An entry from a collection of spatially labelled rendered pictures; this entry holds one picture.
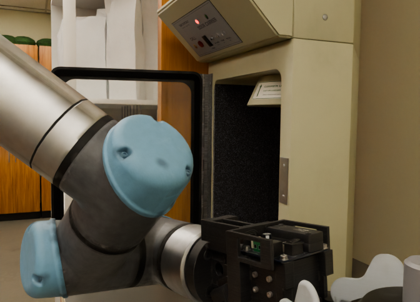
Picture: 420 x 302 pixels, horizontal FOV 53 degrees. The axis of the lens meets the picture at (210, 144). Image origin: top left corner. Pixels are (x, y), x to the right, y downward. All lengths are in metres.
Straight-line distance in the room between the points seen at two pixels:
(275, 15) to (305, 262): 0.38
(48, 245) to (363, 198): 0.88
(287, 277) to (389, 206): 0.78
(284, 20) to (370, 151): 0.58
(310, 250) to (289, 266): 0.03
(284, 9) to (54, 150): 0.41
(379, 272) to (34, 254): 0.30
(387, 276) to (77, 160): 0.25
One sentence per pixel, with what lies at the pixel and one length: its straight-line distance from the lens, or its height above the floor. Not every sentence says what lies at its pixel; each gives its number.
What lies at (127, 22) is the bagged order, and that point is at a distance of 1.86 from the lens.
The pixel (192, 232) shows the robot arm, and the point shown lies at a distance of 0.43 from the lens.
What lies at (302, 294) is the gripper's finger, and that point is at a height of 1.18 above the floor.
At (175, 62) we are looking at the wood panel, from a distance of 0.94.
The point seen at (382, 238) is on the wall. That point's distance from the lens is 1.13.
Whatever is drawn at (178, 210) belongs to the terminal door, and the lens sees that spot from 0.90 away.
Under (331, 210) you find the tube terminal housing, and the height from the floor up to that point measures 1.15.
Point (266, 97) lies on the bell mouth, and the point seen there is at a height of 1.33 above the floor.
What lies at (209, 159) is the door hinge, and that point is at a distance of 0.90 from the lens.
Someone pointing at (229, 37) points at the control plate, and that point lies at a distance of 0.72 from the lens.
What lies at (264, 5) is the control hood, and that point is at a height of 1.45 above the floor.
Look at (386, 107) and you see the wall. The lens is 1.09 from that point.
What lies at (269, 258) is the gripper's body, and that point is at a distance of 0.32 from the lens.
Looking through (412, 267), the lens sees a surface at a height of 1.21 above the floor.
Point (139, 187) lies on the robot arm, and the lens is 0.32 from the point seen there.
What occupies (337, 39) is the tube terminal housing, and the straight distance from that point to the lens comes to 0.68.
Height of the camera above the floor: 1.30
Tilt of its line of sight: 4 degrees down
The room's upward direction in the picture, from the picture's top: 1 degrees clockwise
